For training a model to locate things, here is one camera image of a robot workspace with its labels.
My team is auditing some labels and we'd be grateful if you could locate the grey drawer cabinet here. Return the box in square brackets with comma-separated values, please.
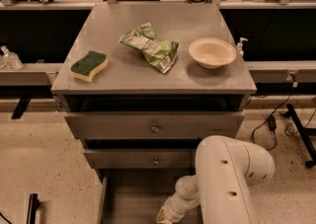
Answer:
[50, 1, 258, 183]

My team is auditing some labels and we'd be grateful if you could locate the clear sanitizer bottle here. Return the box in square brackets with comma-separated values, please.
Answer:
[1, 45, 23, 70]

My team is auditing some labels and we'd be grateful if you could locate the grey bottom drawer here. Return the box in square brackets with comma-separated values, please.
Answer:
[97, 169, 191, 224]

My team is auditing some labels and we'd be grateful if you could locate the green yellow sponge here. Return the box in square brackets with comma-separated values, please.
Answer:
[70, 50, 108, 83]

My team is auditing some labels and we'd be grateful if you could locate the white bowl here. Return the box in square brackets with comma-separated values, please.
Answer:
[189, 37, 237, 69]

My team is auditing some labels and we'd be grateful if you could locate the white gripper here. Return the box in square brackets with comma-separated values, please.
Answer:
[156, 194, 198, 224]

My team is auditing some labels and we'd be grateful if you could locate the black power cable with adapter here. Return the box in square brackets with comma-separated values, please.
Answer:
[251, 73, 316, 152]

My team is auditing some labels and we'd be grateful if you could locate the black stand foot left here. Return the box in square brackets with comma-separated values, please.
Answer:
[26, 193, 40, 224]

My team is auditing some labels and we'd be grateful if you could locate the black stand leg right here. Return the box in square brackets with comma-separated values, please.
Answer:
[286, 104, 316, 169]

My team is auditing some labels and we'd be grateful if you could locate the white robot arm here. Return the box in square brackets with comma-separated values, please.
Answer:
[156, 135, 275, 224]

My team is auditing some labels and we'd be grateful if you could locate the grey top drawer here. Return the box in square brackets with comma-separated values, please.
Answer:
[65, 112, 244, 140]

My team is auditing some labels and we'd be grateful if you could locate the grey drawer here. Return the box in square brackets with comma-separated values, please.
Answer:
[97, 169, 191, 224]
[83, 149, 195, 169]
[65, 112, 244, 140]

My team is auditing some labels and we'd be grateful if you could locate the white pump bottle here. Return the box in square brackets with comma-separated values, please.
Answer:
[236, 37, 248, 57]

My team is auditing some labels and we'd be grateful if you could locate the green crumpled chip bag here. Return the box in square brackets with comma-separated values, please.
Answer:
[118, 22, 179, 74]

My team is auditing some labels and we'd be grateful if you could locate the grey middle drawer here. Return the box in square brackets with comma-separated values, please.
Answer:
[83, 149, 195, 169]

